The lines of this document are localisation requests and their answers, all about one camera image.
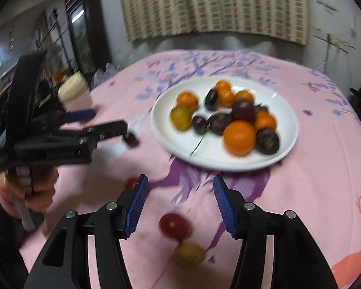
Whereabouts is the large orange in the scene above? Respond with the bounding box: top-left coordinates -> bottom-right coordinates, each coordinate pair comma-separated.
223,120 -> 256,157

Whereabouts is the small orange kumquat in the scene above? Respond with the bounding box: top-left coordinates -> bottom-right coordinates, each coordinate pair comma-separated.
218,89 -> 235,108
214,80 -> 232,93

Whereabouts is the wrinkled dark passion fruit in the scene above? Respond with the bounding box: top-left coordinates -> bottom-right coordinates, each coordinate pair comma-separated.
254,128 -> 280,155

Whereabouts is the dark cherry with stem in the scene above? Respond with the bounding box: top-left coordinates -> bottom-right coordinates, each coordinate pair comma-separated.
192,116 -> 209,136

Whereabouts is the pink patterned tablecloth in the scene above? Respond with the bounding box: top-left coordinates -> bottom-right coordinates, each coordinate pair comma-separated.
19,48 -> 361,289

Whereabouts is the orange tangerine on plate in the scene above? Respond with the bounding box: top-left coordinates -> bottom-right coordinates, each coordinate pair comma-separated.
254,112 -> 277,131

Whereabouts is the checked beige curtain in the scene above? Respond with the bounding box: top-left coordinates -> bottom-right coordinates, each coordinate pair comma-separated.
121,0 -> 309,46

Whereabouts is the dark purple passion fruit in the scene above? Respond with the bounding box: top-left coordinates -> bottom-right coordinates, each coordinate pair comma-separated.
207,113 -> 232,136

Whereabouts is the small dark oval fruit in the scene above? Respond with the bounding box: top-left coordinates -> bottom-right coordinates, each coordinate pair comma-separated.
255,104 -> 269,113

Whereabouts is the large dark plum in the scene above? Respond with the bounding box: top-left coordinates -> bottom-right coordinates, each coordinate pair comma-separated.
232,99 -> 256,123

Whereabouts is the small red tomato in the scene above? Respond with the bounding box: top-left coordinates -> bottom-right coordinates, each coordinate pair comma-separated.
124,176 -> 139,190

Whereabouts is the yellow-green citrus on plate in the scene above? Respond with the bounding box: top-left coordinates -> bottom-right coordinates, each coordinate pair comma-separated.
169,106 -> 193,131

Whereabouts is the person's left hand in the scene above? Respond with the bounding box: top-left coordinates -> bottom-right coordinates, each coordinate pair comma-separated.
0,166 -> 60,219

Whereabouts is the white oval plate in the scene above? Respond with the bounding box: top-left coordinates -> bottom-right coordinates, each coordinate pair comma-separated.
150,76 -> 299,171

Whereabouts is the dark wooden framed cabinet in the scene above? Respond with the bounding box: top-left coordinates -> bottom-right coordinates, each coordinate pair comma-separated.
65,0 -> 111,80

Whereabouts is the oblong dark passion fruit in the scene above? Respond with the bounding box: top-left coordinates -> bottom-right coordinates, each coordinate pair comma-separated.
204,89 -> 219,112

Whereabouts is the yellow-orange citrus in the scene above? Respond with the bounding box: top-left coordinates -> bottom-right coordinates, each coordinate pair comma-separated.
235,90 -> 255,104

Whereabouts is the white wall power strip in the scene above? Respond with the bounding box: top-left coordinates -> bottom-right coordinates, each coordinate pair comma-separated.
312,26 -> 355,53

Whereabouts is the cream lidded cup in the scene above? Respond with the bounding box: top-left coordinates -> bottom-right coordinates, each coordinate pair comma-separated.
58,72 -> 92,112

